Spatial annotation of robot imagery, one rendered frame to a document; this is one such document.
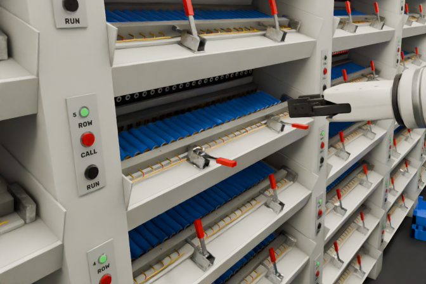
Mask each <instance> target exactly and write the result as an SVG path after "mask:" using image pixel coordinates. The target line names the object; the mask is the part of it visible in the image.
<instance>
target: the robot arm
mask: <svg viewBox="0 0 426 284"><path fill-rule="evenodd" d="M287 104H288V113H289V117H290V118H303V117H319V116H327V117H326V120H327V121H329V122H355V121H368V120H386V119H396V122H397V123H398V125H400V126H406V127H407V128H408V129H426V67H423V68H412V69H406V70H405V71H404V72H403V73H400V74H396V76H395V78H394V80H393V81H371V82H353V83H345V84H340V85H338V86H334V87H331V88H328V89H326V90H324V92H323V94H322V95H320V94H307V95H300V96H299V97H298V98H295V99H289V100H287Z"/></svg>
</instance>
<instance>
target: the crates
mask: <svg viewBox="0 0 426 284"><path fill-rule="evenodd" d="M422 199H423V197H421V196H419V197H418V202H417V205H416V207H415V209H413V217H412V226H411V238H416V239H418V240H423V241H426V201H423V200H422Z"/></svg>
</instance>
